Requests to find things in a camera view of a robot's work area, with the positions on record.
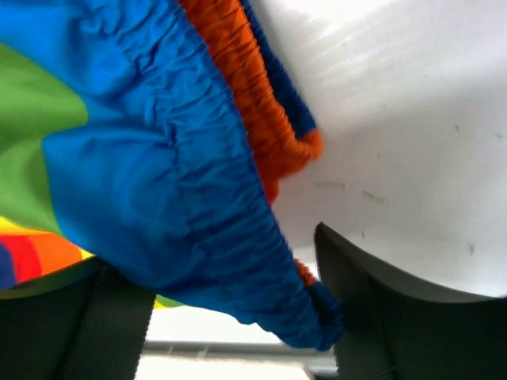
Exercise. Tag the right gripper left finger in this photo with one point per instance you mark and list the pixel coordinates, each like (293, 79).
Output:
(85, 322)

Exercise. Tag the aluminium front rail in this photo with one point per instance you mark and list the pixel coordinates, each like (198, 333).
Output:
(320, 364)

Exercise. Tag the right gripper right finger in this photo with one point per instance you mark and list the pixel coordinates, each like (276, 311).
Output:
(399, 326)

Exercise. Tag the rainbow striped shorts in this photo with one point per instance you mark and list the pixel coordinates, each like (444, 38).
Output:
(119, 134)

